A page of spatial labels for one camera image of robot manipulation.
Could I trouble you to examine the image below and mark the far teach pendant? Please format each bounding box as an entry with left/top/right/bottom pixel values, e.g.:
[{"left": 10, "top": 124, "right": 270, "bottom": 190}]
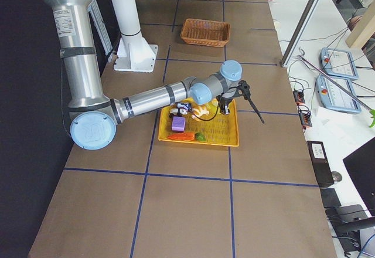
[{"left": 321, "top": 47, "right": 359, "bottom": 80}]

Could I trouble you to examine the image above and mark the toy croissant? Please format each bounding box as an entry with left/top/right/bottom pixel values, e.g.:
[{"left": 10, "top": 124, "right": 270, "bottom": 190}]
[{"left": 192, "top": 105, "right": 210, "bottom": 122}]

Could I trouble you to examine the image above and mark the yellow plastic basket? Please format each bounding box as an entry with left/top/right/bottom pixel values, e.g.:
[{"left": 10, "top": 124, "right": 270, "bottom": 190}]
[{"left": 158, "top": 98, "right": 240, "bottom": 147}]

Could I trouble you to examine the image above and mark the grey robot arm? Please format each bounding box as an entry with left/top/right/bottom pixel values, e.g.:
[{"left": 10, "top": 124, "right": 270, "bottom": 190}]
[{"left": 44, "top": 0, "right": 250, "bottom": 150}]

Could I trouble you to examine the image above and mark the black monitor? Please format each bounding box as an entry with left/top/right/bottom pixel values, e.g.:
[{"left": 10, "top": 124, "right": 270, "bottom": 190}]
[{"left": 343, "top": 140, "right": 374, "bottom": 215}]

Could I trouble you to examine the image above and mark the aluminium frame post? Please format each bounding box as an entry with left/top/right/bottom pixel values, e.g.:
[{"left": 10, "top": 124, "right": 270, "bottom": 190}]
[{"left": 280, "top": 0, "right": 320, "bottom": 67}]

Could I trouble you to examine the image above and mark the small dark can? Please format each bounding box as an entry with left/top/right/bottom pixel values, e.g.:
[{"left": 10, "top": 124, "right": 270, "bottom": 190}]
[{"left": 175, "top": 101, "right": 192, "bottom": 111}]

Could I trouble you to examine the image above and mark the purple foam block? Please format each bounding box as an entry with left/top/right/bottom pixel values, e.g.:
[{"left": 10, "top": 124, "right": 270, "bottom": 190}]
[{"left": 171, "top": 116, "right": 186, "bottom": 133}]

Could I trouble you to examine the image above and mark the toy carrot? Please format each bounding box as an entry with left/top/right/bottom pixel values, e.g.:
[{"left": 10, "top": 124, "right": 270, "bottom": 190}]
[{"left": 167, "top": 132, "right": 206, "bottom": 141}]

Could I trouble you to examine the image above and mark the near teach pendant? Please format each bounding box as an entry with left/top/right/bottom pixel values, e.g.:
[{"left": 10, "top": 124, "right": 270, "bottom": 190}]
[{"left": 316, "top": 74, "right": 362, "bottom": 114}]

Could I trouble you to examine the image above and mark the orange black connector block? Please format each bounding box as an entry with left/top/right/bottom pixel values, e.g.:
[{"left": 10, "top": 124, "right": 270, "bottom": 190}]
[{"left": 293, "top": 90, "right": 305, "bottom": 105}]

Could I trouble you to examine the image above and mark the reacher grabber stick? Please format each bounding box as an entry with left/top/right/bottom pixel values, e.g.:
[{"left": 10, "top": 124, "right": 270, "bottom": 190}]
[{"left": 298, "top": 46, "right": 375, "bottom": 128}]

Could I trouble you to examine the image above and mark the white pillar mount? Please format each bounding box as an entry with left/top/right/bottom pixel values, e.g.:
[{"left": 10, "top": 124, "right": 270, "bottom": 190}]
[{"left": 111, "top": 0, "right": 158, "bottom": 73}]

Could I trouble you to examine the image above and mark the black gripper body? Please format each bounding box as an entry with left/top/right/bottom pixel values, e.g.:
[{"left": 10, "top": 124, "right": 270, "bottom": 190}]
[{"left": 216, "top": 87, "right": 237, "bottom": 114}]

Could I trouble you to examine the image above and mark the black box with label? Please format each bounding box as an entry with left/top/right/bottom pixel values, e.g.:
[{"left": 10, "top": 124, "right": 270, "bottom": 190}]
[{"left": 306, "top": 141, "right": 334, "bottom": 188}]

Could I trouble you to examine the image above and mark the brown wicker basket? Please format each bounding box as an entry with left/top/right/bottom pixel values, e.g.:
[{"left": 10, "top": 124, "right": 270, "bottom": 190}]
[{"left": 180, "top": 18, "right": 230, "bottom": 47}]

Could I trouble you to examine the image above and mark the teach pendant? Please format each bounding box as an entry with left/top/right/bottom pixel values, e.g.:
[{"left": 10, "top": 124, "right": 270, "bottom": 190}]
[
  {"left": 316, "top": 74, "right": 362, "bottom": 114},
  {"left": 321, "top": 47, "right": 359, "bottom": 80}
]

